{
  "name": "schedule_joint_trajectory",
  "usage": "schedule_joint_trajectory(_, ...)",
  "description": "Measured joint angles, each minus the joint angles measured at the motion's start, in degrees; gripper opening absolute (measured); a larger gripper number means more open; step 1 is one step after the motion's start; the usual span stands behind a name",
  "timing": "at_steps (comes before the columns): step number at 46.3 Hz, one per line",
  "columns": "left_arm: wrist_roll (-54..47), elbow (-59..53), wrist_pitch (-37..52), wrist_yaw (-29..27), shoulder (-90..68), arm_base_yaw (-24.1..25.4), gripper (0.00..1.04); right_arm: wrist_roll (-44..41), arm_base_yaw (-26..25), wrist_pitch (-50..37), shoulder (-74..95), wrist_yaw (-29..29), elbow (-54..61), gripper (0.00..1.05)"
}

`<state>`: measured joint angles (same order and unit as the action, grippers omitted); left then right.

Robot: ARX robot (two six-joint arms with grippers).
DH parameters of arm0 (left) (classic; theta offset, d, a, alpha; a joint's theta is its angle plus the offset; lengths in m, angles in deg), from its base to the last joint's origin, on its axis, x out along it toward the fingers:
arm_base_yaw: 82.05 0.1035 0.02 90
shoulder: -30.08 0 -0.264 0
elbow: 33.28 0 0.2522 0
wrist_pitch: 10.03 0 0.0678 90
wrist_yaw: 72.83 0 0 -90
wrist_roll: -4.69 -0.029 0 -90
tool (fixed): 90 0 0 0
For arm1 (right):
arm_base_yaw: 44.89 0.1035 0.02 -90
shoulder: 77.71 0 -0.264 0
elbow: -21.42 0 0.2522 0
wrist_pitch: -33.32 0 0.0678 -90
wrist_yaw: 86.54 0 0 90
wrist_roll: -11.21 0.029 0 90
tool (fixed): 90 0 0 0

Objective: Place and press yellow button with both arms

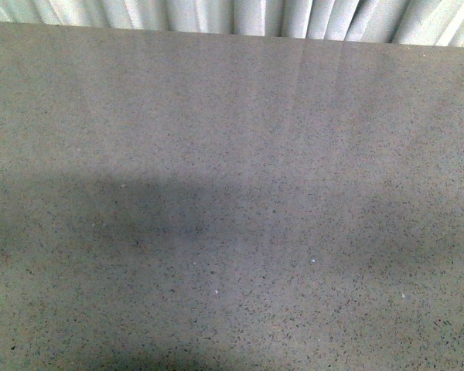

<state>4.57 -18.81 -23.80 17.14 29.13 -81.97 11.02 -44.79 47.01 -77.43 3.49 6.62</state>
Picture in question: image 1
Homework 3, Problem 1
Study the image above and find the white pleated curtain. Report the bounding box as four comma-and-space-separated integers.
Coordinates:
0, 0, 464, 47

